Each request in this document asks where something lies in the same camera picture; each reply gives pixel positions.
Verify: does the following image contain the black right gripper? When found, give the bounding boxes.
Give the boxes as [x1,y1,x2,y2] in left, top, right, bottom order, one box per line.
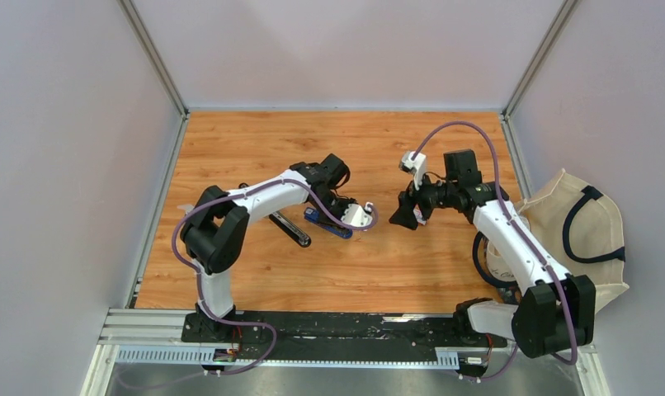
[389,167,457,230]

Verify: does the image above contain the beige tote bag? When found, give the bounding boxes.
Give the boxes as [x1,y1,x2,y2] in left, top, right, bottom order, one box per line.
[514,169,629,313]

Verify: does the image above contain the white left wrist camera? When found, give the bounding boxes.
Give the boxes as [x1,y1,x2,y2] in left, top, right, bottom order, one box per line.
[340,202,375,229]

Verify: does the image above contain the black stapler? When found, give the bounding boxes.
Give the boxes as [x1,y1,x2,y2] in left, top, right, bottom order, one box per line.
[268,211,312,248]

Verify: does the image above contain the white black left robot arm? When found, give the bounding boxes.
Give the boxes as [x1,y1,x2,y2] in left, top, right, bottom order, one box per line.
[171,154,360,342]

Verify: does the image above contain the aluminium frame rail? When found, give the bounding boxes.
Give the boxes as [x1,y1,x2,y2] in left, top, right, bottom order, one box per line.
[92,307,599,370]

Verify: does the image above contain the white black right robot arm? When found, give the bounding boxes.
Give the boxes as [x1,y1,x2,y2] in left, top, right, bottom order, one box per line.
[389,149,596,358]

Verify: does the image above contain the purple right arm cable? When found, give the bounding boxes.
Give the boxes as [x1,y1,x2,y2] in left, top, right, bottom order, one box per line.
[409,120,579,382]

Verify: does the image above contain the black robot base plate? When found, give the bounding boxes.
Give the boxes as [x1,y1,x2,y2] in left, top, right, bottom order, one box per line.
[181,311,507,363]

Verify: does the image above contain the small staple box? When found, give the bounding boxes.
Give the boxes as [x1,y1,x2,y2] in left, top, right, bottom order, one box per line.
[413,208,427,225]

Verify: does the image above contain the blue stapler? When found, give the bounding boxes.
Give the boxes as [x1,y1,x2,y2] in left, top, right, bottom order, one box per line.
[304,207,353,239]

